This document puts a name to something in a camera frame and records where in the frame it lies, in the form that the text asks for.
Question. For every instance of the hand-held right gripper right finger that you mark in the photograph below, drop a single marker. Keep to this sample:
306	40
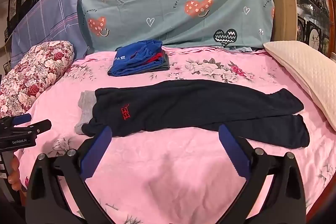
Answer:
233	153

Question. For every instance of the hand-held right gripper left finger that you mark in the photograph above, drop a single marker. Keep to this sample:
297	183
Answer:
95	153

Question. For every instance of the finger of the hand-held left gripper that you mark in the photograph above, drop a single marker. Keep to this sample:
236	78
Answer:
22	118
39	126

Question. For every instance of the dark navy pants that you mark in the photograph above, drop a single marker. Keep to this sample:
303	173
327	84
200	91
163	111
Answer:
183	106

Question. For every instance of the blue folded pants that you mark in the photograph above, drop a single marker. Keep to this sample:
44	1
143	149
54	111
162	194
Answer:
131	58

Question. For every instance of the person's left hand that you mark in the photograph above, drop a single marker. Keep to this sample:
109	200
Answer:
15	174

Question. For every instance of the red floral pillow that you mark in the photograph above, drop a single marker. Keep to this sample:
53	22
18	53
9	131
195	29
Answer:
34	74

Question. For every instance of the pink floral bedsheet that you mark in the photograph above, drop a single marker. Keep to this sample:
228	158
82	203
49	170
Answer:
170	179

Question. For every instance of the blue plaid pillow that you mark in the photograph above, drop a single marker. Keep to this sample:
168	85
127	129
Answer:
44	27

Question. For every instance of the grey folded garment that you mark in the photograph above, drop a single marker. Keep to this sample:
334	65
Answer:
164	65

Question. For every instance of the cream quilted pillow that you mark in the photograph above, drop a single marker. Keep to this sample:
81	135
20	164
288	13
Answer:
307	69

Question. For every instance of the red folded garment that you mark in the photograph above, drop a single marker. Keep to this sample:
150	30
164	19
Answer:
155	57

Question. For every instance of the black framed round plate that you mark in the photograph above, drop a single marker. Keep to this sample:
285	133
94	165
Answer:
314	39

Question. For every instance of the wooden display cabinet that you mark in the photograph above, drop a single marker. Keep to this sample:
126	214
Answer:
312	6

